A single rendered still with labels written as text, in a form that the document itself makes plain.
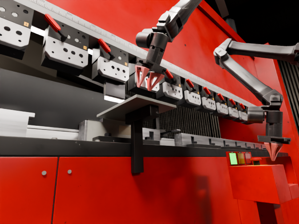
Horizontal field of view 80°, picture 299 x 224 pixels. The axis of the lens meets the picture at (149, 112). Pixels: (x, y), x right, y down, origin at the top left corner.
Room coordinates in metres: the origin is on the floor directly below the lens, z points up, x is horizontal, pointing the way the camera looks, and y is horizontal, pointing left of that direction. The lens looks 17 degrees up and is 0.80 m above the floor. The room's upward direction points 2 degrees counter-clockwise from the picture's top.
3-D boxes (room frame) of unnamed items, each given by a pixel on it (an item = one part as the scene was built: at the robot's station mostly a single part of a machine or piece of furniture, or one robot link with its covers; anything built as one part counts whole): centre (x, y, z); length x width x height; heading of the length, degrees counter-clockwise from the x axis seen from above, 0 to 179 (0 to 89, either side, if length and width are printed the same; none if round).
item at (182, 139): (1.60, -0.78, 0.92); 1.68 x 0.06 x 0.10; 132
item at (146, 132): (0.79, 0.12, 0.92); 0.39 x 0.06 x 0.10; 132
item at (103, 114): (0.64, 0.06, 1.00); 0.26 x 0.18 x 0.01; 42
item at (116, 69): (0.74, 0.17, 1.26); 0.15 x 0.09 x 0.17; 132
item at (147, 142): (0.74, 0.09, 0.89); 0.30 x 0.05 x 0.03; 132
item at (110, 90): (0.75, 0.16, 1.13); 0.10 x 0.02 x 0.10; 132
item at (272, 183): (0.76, -0.44, 0.75); 0.20 x 0.16 x 0.18; 126
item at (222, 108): (1.40, -0.57, 1.26); 0.15 x 0.09 x 0.17; 132
